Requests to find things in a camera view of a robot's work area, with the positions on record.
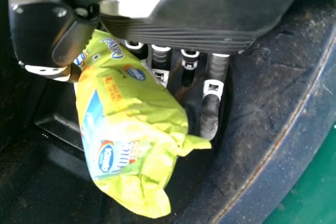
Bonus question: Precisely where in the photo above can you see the yellow-green biscuit packet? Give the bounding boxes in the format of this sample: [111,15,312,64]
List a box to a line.
[73,29,212,219]

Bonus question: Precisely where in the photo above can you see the blue plastic bin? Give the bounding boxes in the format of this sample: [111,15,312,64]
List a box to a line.
[0,0,336,224]

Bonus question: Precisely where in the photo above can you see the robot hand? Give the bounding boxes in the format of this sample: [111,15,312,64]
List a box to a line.
[7,0,305,141]

